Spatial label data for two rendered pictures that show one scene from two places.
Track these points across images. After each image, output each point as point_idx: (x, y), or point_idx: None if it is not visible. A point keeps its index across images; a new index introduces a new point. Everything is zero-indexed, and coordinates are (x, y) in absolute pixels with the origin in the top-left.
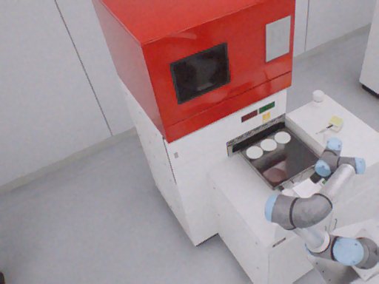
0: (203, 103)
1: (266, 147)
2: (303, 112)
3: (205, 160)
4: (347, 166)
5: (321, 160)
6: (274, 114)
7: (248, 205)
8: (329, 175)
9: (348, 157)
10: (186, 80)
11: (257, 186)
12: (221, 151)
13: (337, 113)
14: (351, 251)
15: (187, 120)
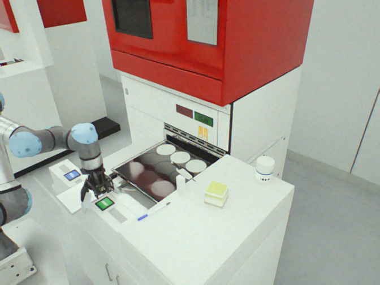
0: (133, 47)
1: (175, 156)
2: (237, 167)
3: (147, 122)
4: (11, 124)
5: (56, 125)
6: (212, 138)
7: (104, 166)
8: (86, 178)
9: (37, 131)
10: (121, 8)
11: None
12: (159, 127)
13: (253, 202)
14: None
15: (122, 55)
